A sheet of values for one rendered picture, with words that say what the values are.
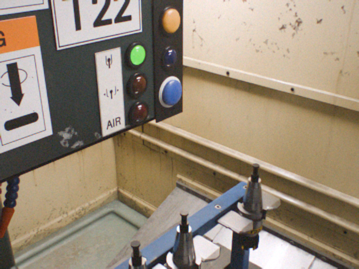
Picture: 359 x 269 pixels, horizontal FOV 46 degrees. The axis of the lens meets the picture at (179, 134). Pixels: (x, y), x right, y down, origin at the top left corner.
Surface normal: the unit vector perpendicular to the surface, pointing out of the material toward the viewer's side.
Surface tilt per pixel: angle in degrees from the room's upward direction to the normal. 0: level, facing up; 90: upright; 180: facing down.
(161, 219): 24
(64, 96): 90
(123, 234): 0
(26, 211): 90
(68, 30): 90
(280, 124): 90
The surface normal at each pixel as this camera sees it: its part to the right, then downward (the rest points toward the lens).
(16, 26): 0.74, 0.30
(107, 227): 0.00, -0.90
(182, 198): -0.29, -0.69
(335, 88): -0.68, 0.32
